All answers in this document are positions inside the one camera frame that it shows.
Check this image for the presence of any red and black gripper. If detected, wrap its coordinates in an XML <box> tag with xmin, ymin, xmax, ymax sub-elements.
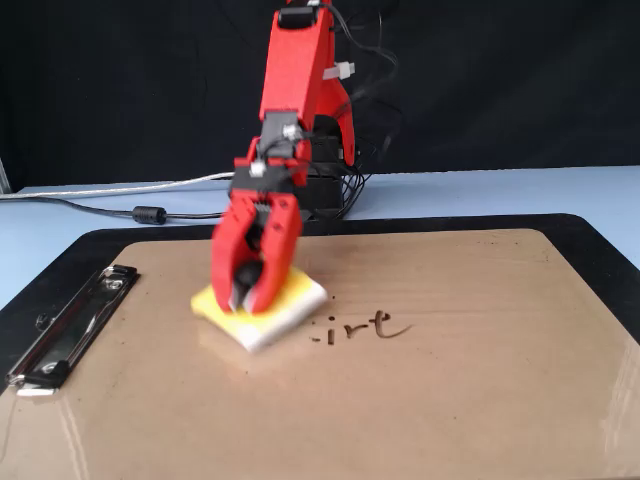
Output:
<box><xmin>210</xmin><ymin>167</ymin><xmax>307</xmax><ymax>316</ymax></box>

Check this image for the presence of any yellow white sponge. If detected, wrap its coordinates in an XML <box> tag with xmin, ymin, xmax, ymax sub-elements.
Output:
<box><xmin>189</xmin><ymin>259</ymin><xmax>330</xmax><ymax>355</ymax></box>

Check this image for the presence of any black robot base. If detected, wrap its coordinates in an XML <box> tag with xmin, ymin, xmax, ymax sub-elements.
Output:
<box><xmin>299</xmin><ymin>174</ymin><xmax>346</xmax><ymax>221</ymax></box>

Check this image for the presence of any brown clipboard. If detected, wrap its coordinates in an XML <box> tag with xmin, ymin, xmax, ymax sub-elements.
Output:
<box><xmin>0</xmin><ymin>228</ymin><xmax>640</xmax><ymax>480</ymax></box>

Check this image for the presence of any silver metal clipboard clip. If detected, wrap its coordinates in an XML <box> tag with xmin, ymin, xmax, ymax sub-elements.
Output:
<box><xmin>4</xmin><ymin>265</ymin><xmax>140</xmax><ymax>399</ymax></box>

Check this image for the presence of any black cloth backdrop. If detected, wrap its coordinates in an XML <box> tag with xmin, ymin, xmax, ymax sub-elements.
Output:
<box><xmin>0</xmin><ymin>0</ymin><xmax>640</xmax><ymax>194</ymax></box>

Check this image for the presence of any silver USB cable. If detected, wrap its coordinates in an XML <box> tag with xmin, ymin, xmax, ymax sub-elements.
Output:
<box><xmin>0</xmin><ymin>171</ymin><xmax>236</xmax><ymax>201</ymax></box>

